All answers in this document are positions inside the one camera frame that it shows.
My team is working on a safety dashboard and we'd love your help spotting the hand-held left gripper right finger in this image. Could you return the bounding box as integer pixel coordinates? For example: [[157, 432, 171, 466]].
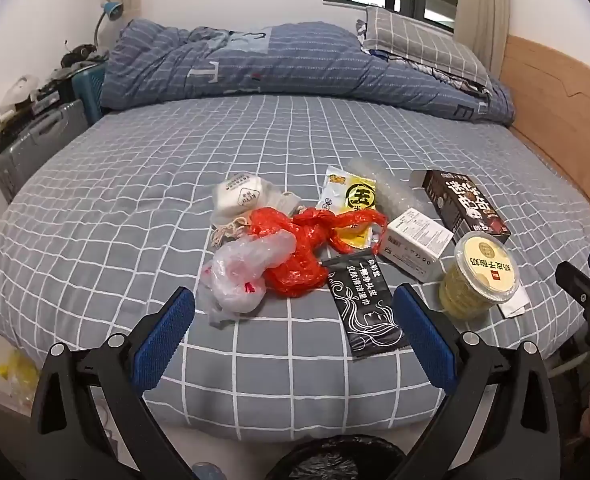
[[392, 282, 560, 480]]

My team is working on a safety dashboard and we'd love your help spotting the yellow plastic bag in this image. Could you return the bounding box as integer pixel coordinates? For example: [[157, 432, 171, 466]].
[[0, 350, 40, 406]]

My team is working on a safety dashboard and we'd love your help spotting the teal suitcase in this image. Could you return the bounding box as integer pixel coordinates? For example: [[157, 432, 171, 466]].
[[72, 67, 106, 126]]

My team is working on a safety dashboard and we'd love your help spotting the clear plastic bottle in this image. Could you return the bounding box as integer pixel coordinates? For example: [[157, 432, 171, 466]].
[[347, 157, 426, 221]]

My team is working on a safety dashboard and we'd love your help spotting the white printed packet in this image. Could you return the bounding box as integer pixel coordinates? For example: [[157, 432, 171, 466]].
[[211, 171, 300, 223]]

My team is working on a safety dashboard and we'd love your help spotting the yellow snack packet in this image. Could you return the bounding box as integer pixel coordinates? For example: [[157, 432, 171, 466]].
[[317, 165, 383, 256]]

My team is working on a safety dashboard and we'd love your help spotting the black wipe packet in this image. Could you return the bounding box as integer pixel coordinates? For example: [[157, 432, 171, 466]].
[[321, 249, 410, 361]]

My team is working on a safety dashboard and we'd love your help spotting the red plastic bag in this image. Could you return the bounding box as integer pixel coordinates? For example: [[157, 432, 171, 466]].
[[247, 207, 388, 298]]

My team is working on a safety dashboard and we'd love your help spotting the clear plastic bag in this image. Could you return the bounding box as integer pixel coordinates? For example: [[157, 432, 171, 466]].
[[197, 232, 298, 328]]

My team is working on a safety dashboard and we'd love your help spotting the black lined trash bin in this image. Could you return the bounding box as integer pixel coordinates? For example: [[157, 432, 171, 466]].
[[265, 434, 412, 480]]

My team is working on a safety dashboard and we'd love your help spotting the white round appliance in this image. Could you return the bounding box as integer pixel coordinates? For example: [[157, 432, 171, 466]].
[[0, 75, 40, 111]]

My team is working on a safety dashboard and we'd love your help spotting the blue striped quilt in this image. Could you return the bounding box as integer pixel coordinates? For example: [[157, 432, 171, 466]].
[[99, 19, 518, 126]]

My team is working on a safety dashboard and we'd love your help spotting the bed with grey checked sheet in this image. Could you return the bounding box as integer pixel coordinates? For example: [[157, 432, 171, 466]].
[[0, 95, 590, 443]]

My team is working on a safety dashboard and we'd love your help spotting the wooden headboard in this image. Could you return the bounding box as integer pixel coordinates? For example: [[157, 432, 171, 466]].
[[497, 34, 590, 241]]

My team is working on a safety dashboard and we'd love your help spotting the blue desk lamp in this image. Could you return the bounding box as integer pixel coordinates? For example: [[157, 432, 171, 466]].
[[95, 1, 126, 51]]

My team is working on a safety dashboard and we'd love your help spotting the grey suitcase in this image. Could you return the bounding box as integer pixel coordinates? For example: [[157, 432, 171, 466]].
[[0, 99, 90, 206]]

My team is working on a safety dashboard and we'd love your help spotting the beige string bundle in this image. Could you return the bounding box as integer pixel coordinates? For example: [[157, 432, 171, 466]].
[[210, 212, 256, 248]]

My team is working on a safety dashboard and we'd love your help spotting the yellow pudding cup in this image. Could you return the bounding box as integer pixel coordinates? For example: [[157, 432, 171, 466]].
[[437, 230, 523, 321]]

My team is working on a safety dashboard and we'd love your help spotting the black cable bundle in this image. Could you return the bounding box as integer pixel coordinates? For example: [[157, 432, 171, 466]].
[[62, 40, 108, 68]]

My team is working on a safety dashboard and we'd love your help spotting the brown cookie box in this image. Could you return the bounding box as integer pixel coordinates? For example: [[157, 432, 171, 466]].
[[409, 169, 512, 245]]

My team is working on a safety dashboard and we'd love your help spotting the small white box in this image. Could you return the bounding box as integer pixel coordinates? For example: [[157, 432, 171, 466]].
[[377, 207, 454, 281]]

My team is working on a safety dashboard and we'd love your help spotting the stack of dark items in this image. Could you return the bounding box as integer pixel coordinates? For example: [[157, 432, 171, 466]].
[[0, 67, 76, 136]]

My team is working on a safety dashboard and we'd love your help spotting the grey checked pillow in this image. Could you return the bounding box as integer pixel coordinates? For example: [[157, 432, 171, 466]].
[[357, 6, 490, 88]]

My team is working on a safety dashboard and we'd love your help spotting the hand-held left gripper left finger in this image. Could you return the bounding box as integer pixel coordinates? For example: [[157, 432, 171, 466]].
[[30, 286, 198, 480]]

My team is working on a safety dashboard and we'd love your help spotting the white paper slip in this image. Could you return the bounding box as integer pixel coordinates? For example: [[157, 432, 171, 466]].
[[497, 287, 530, 318]]

